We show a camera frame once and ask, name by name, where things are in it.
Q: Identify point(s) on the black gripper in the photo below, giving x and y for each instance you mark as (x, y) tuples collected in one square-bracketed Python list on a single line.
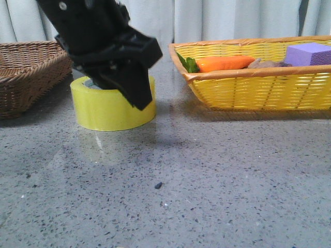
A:
[(100, 42)]

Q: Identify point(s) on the yellow tape roll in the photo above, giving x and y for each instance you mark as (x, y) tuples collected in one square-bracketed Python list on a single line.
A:
[(108, 110)]

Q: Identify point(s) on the white curtain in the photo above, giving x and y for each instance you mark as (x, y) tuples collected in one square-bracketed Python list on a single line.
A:
[(187, 21)]

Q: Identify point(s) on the brown wicker basket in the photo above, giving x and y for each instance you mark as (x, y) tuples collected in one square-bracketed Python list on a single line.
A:
[(28, 71)]

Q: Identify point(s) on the orange toy carrot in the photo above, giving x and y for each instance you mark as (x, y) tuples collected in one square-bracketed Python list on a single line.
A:
[(209, 64)]

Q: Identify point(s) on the small black debris chip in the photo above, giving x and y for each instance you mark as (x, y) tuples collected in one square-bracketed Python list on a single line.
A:
[(158, 185)]

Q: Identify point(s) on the brown ginger root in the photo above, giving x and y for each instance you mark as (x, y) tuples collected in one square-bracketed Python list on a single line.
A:
[(258, 64)]

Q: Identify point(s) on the yellow woven basket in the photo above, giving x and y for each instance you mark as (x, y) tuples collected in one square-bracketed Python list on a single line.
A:
[(269, 89)]

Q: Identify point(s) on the purple foam block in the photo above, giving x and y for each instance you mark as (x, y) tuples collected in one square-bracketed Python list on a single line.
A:
[(308, 54)]

